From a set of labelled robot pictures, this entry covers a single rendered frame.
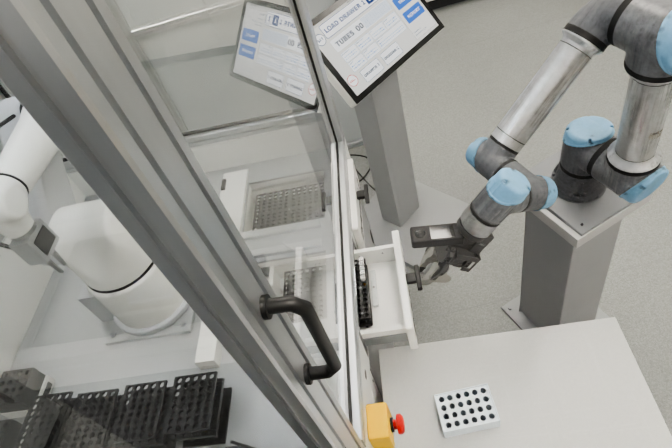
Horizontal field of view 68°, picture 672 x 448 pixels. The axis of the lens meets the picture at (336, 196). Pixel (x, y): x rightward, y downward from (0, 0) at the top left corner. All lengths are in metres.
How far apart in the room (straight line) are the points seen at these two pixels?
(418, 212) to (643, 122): 1.47
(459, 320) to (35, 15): 2.07
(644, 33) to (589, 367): 0.72
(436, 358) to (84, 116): 1.12
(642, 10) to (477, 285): 1.47
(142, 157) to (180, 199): 0.05
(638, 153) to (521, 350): 0.53
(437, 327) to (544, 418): 1.02
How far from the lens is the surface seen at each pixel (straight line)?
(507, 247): 2.44
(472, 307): 2.27
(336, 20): 1.80
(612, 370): 1.35
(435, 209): 2.55
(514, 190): 1.04
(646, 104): 1.24
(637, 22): 1.14
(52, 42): 0.31
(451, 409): 1.24
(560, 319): 2.01
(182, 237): 0.39
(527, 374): 1.31
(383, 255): 1.37
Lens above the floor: 1.96
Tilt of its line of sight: 45 degrees down
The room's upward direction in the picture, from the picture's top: 19 degrees counter-clockwise
